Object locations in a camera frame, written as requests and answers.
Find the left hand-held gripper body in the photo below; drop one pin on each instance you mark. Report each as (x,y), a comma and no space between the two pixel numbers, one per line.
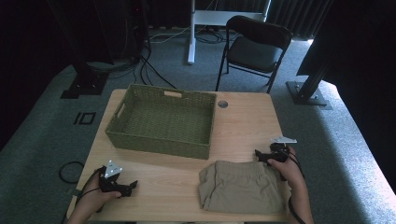
(109,183)

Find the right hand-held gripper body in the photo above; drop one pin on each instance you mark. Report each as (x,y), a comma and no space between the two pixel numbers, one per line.
(278,152)

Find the khaki shorts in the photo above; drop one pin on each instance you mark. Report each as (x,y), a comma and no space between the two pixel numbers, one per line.
(239,189)

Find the green woven basket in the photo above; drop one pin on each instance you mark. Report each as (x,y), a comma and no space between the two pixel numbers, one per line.
(162,121)

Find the person's left hand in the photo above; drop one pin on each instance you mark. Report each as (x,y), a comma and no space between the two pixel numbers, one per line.
(93,199)

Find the person's right hand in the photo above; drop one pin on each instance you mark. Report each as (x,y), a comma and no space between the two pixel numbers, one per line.
(289,172)

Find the grey tape piece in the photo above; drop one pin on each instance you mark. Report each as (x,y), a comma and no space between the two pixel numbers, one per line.
(76,192)

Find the grey table grommet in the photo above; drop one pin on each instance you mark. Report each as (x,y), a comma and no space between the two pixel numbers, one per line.
(223,104)

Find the black metal stand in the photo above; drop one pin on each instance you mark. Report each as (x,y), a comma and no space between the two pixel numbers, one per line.
(85,81)
(308,90)

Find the black folding chair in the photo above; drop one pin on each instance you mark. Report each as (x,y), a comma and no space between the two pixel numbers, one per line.
(255,53)

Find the dark curtain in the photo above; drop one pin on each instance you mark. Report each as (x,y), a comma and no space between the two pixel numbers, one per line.
(295,15)

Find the white desk frame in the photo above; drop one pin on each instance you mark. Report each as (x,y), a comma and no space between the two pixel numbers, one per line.
(192,37)

